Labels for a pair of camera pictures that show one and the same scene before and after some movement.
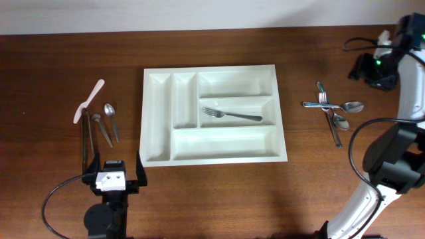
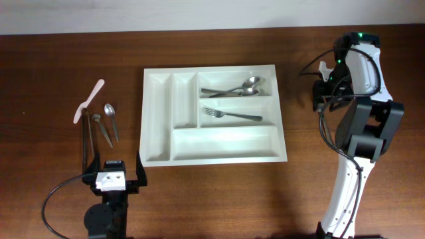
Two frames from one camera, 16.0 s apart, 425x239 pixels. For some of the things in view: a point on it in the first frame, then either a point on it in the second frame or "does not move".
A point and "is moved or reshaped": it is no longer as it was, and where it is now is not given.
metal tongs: x=84 y=137 does not move
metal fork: x=220 y=113 does not move
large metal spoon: x=340 y=121 is moved or reshaped
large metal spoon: x=348 y=107 is moved or reshaped
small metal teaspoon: x=109 y=111 does not move
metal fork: x=323 y=99 is moved or reshaped
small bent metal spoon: x=97 y=117 does not move
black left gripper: x=133 y=186 does not move
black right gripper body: x=378 y=72 -> x=333 y=92
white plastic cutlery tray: x=210 y=115 does not move
